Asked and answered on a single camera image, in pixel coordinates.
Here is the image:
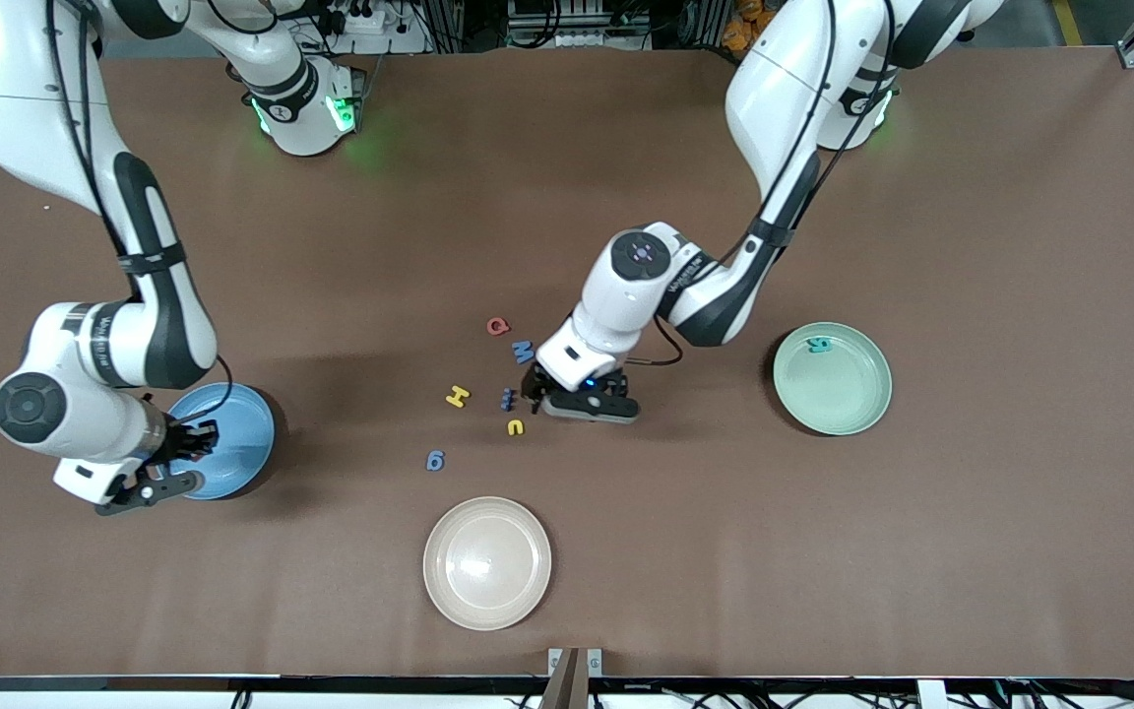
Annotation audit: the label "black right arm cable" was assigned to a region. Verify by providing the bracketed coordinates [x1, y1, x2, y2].
[40, 0, 235, 415]

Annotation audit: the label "blue plate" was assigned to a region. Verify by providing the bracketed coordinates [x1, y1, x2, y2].
[168, 382, 277, 501]

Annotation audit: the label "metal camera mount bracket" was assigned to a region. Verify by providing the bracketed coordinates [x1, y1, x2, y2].
[547, 647, 604, 709]

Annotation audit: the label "long white power strip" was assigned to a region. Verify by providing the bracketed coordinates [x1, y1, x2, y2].
[526, 28, 651, 50]

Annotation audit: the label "orange snack bags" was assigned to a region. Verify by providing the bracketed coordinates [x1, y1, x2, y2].
[724, 0, 775, 50]

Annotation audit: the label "beige plate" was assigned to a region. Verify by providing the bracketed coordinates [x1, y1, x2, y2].
[422, 496, 553, 632]

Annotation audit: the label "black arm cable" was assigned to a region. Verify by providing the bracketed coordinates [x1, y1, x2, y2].
[40, 0, 235, 415]
[624, 0, 839, 369]

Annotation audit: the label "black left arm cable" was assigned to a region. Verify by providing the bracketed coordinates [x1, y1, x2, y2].
[624, 0, 839, 369]

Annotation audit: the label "green plate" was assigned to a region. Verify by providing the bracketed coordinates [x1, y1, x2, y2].
[773, 322, 894, 437]

